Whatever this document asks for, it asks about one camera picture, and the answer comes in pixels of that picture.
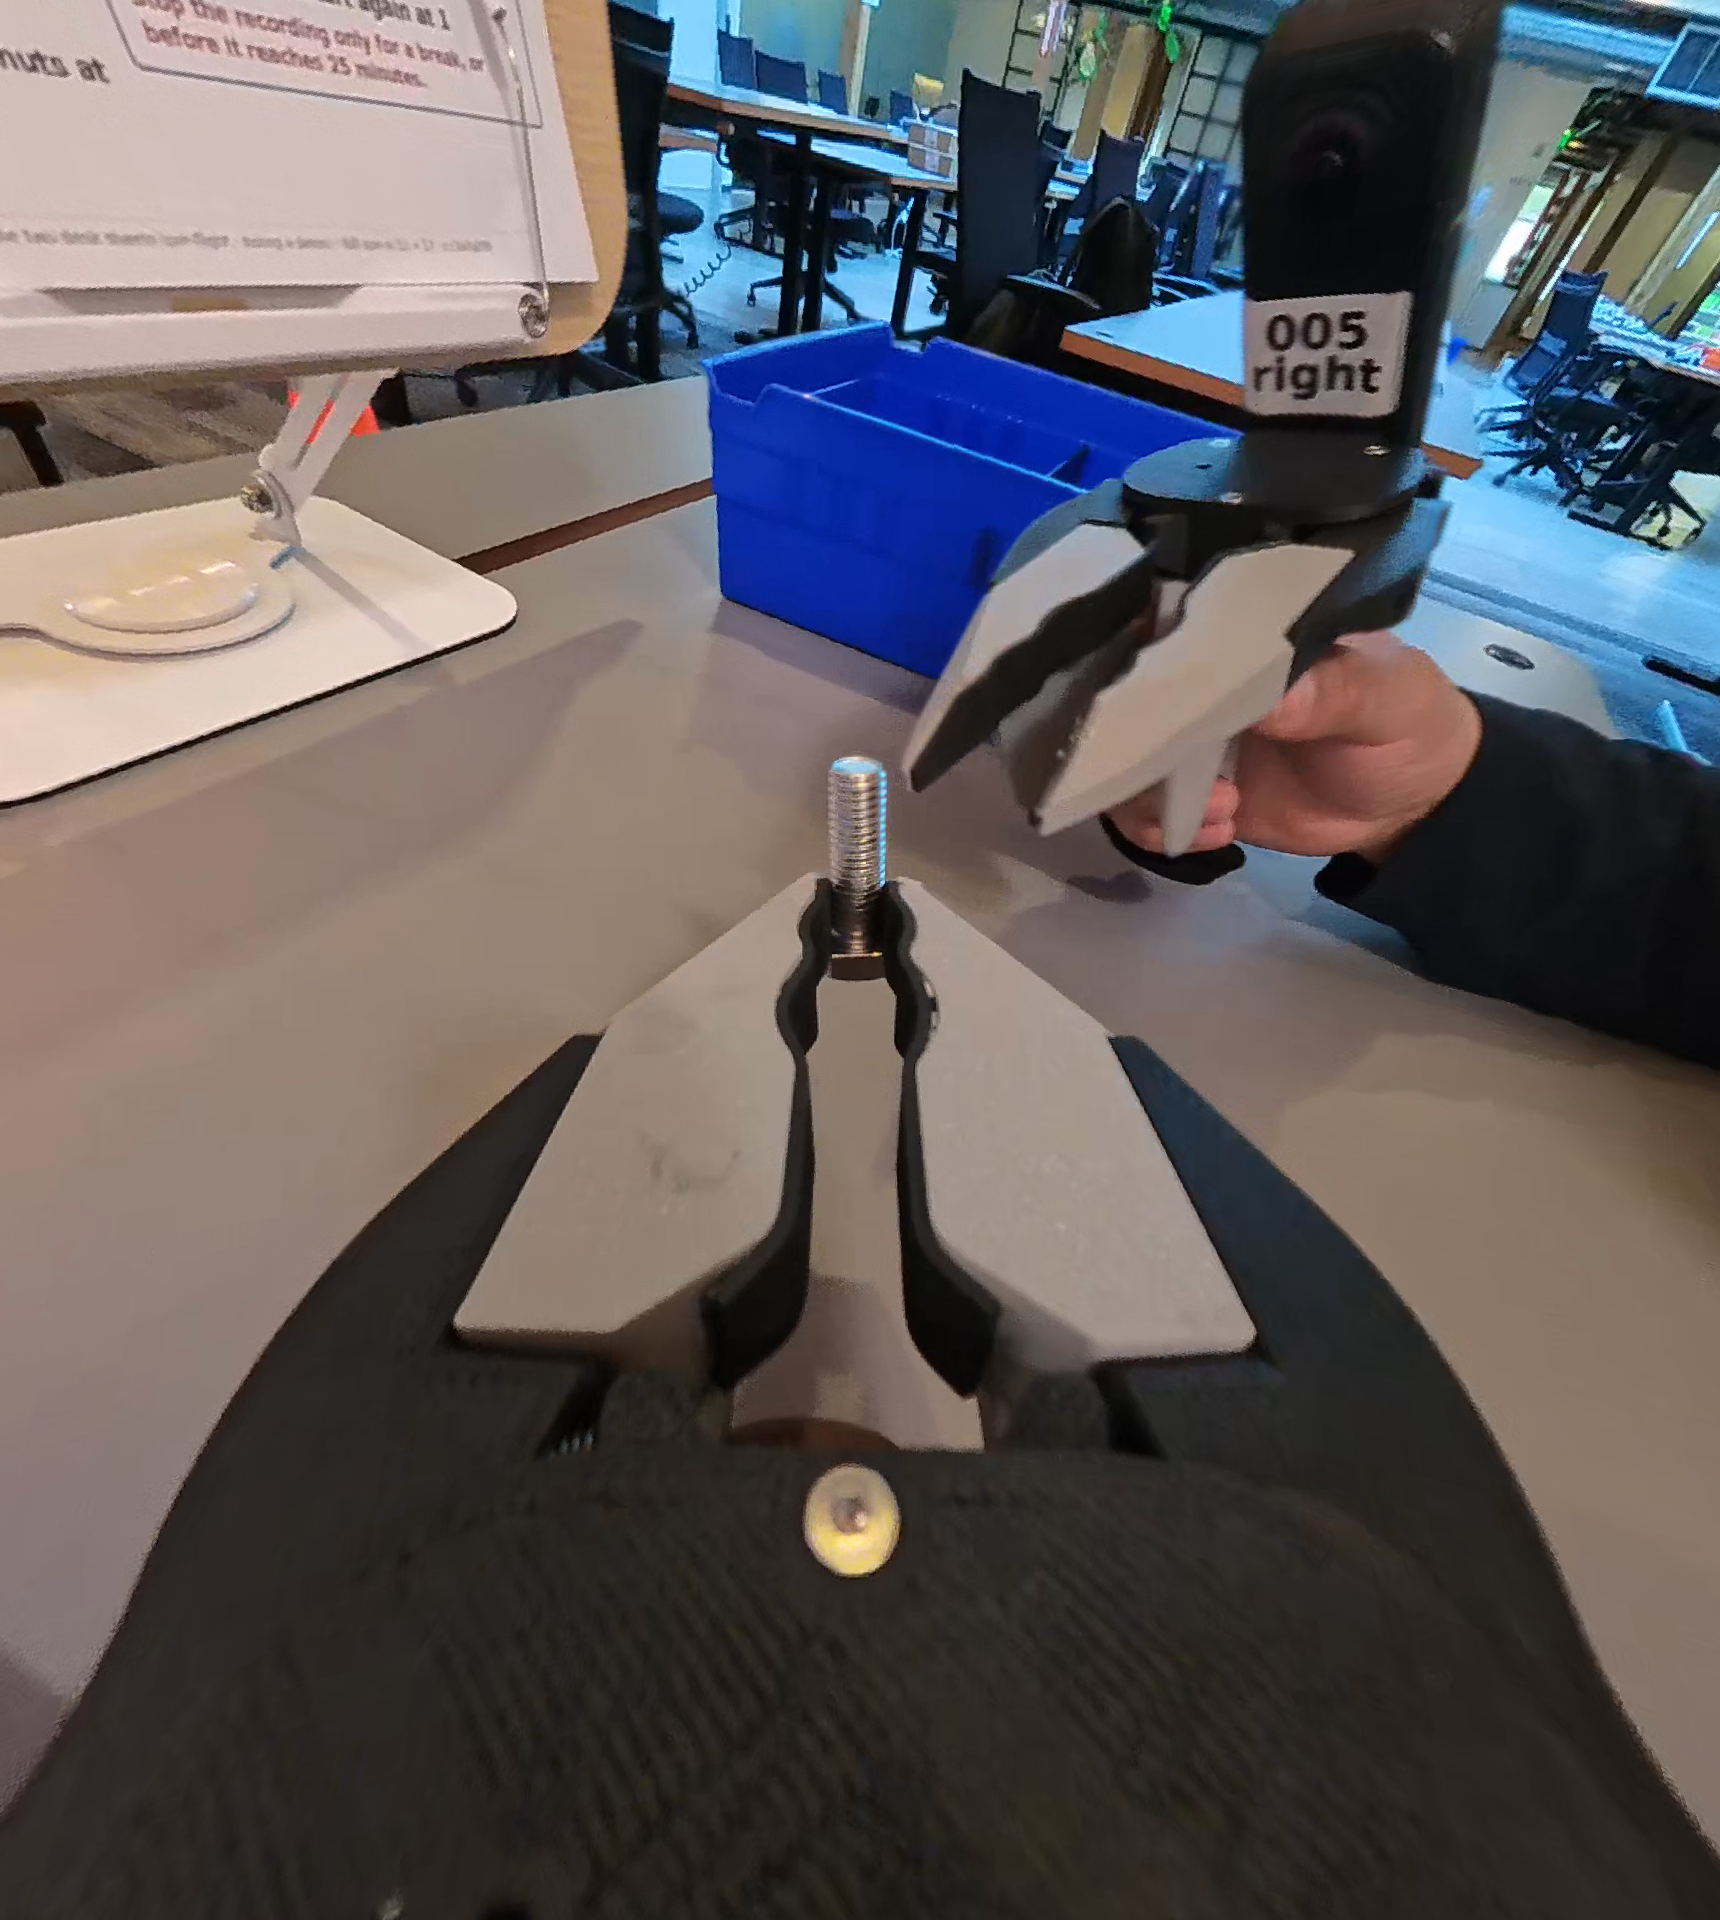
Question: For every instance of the wood-edged neighbouring desk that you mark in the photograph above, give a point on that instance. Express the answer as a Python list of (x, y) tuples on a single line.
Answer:
[(1173, 351)]

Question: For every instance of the printed instruction sheet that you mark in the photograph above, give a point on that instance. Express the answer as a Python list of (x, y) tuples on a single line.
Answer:
[(202, 132)]

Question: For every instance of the black office chair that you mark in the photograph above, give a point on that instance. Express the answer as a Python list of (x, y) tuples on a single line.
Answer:
[(992, 166), (643, 132)]

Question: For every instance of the person's right hand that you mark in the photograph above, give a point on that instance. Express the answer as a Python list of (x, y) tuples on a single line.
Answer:
[(1368, 748)]

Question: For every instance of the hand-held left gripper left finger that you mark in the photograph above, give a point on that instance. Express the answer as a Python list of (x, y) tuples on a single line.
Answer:
[(648, 1185)]

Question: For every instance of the long background table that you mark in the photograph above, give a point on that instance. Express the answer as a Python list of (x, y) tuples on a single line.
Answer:
[(803, 123)]

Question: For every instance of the silver hex bolt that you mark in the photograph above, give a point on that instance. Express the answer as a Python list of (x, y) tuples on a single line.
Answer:
[(859, 840)]

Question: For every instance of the person's right forearm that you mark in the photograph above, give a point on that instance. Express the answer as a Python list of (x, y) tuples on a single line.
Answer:
[(1626, 901)]

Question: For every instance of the wall air vent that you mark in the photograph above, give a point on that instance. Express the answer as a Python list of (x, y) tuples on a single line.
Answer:
[(1702, 62)]

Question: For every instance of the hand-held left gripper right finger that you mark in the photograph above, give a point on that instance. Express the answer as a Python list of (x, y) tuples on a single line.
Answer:
[(1068, 1185)]

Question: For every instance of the blue plastic bin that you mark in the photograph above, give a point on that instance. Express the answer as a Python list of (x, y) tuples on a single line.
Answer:
[(863, 495)]

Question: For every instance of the grey desk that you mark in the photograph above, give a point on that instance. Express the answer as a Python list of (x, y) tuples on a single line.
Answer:
[(274, 973)]

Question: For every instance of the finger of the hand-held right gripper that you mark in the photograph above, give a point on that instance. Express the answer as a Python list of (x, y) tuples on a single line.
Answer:
[(1204, 675), (1041, 612)]

